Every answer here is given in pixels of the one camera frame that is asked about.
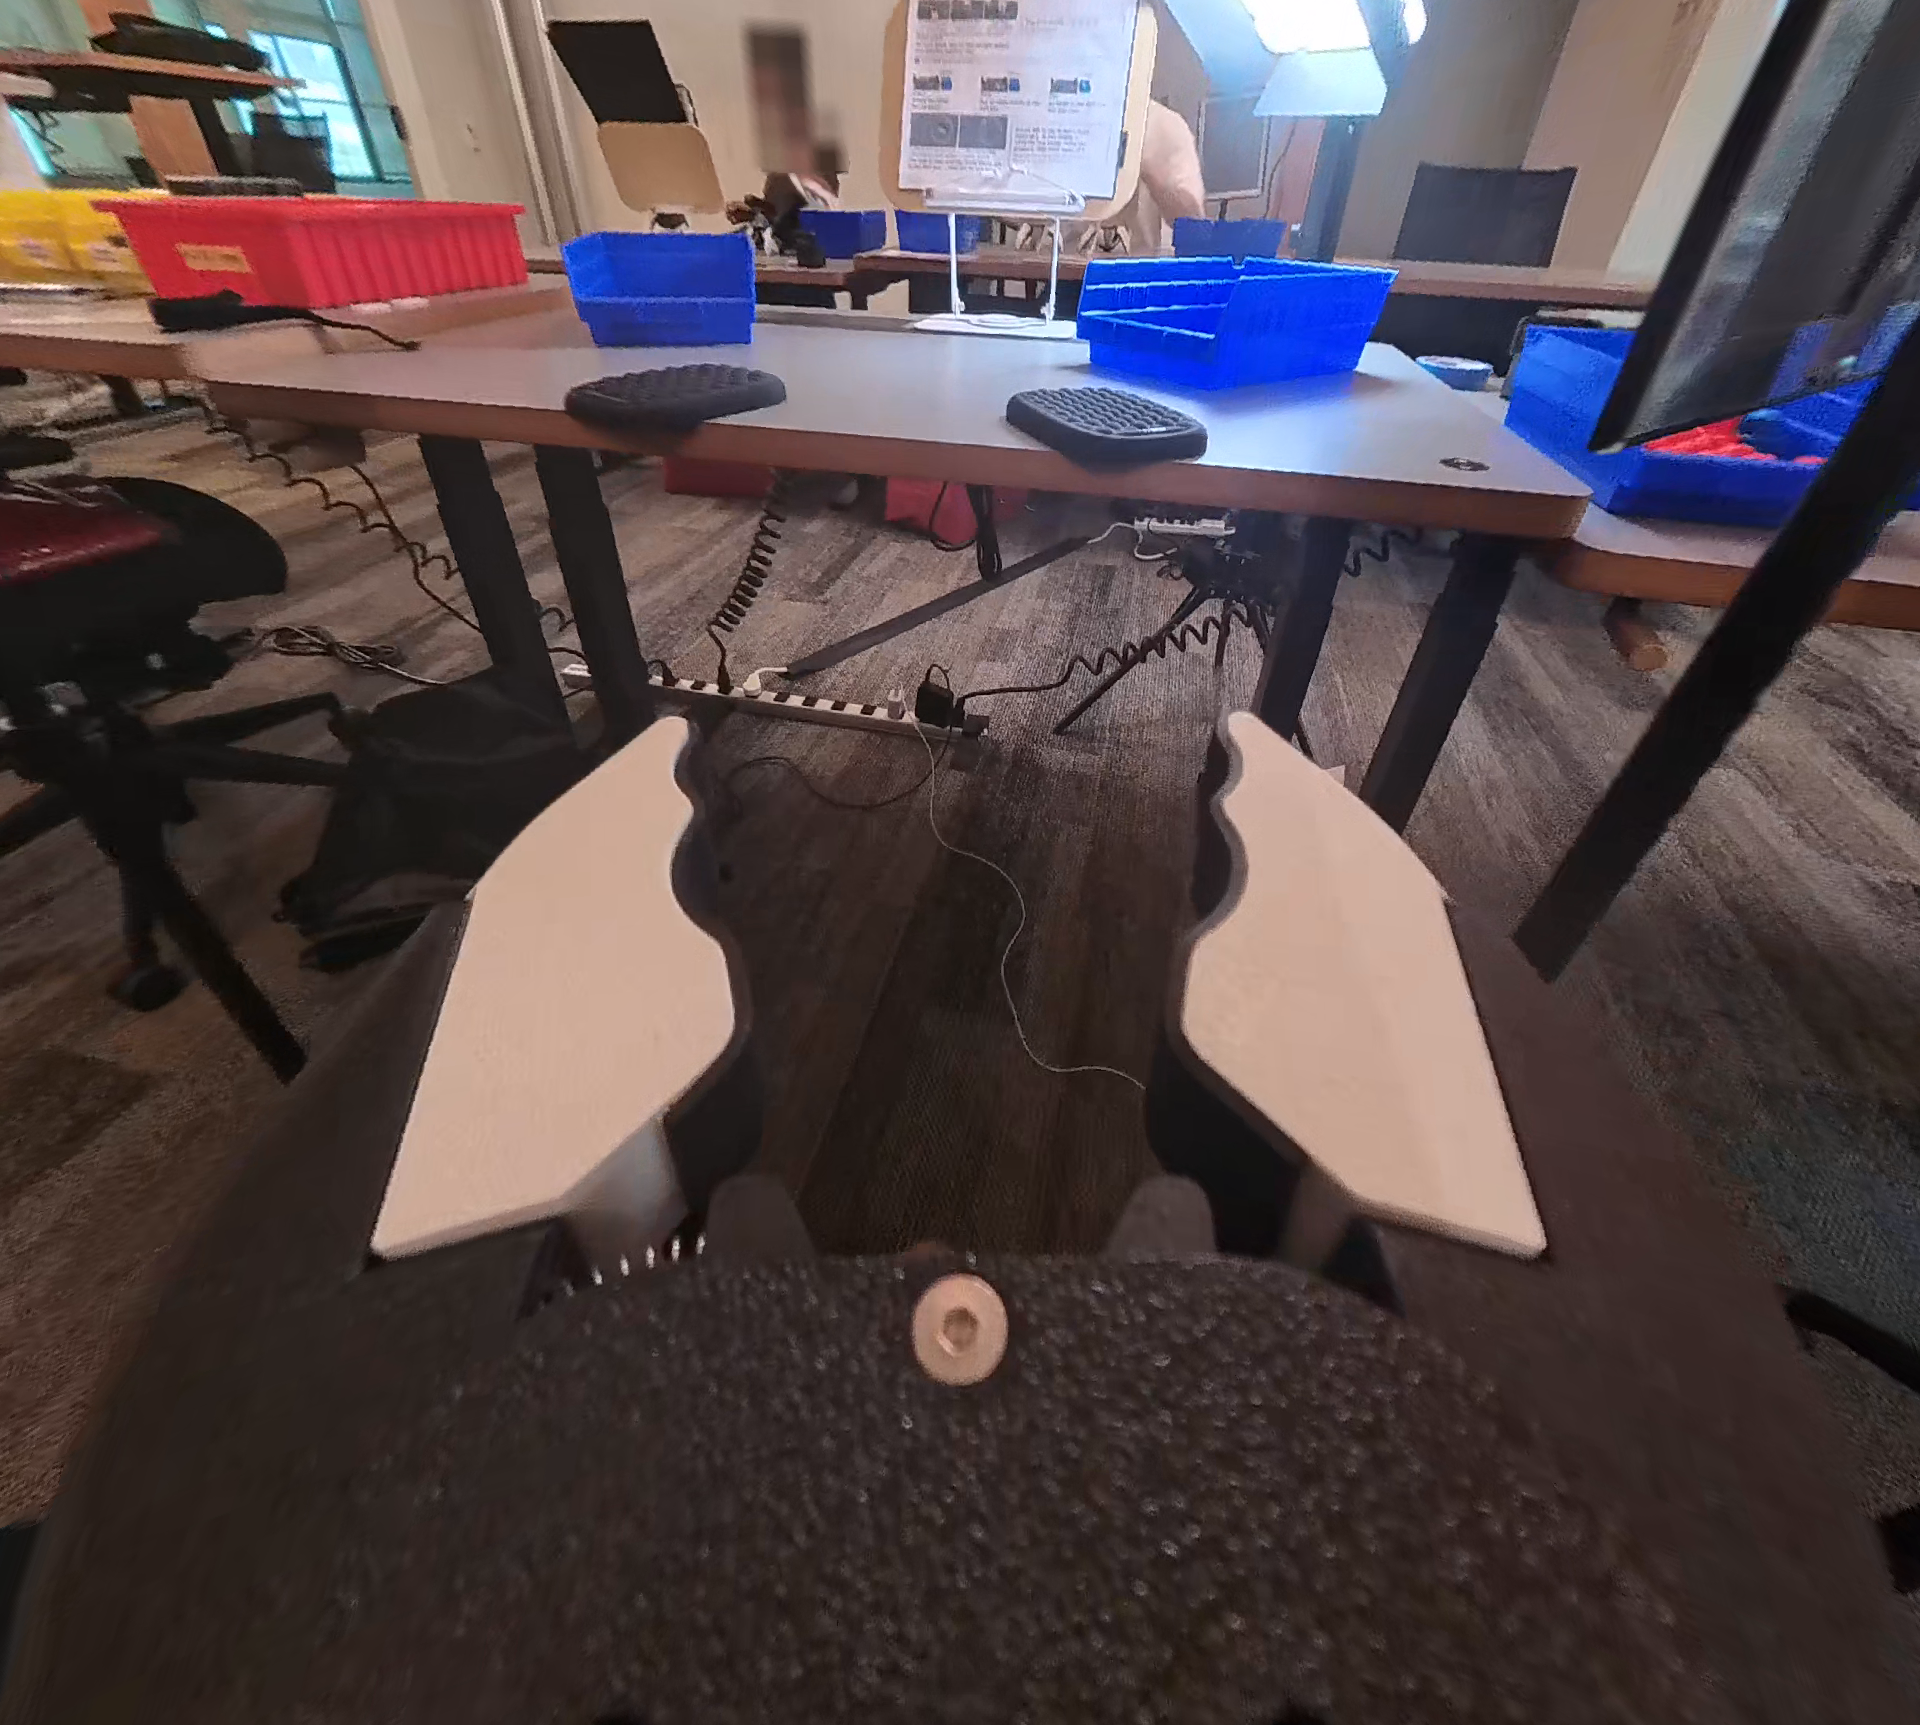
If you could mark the dark red office chair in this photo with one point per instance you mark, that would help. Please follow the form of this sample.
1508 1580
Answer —
120 557

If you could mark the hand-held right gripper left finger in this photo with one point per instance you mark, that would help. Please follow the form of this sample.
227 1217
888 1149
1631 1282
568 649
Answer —
570 1005

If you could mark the black wrist rest pad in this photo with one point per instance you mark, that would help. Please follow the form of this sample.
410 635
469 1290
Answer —
1105 427
677 396

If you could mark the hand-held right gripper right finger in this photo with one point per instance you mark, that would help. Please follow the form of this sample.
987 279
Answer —
1350 1005

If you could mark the yellow plastic bin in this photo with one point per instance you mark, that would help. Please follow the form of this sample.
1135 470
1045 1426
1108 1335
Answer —
60 240

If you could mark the black bag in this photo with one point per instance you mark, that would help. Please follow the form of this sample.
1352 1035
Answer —
450 811

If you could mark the small blue bin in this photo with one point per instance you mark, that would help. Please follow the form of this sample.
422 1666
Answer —
850 234
1231 238

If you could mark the black standing desk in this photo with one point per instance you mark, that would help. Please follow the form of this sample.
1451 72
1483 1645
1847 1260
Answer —
151 70

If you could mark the black floor stand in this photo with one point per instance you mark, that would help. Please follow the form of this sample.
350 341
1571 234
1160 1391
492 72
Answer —
1770 166

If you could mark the black monitor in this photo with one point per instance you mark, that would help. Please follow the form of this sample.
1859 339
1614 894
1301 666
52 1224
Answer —
619 70

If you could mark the white power strip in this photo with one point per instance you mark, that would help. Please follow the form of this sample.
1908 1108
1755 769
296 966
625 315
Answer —
797 700

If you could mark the red plastic bin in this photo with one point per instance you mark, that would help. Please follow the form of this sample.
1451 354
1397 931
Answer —
316 256

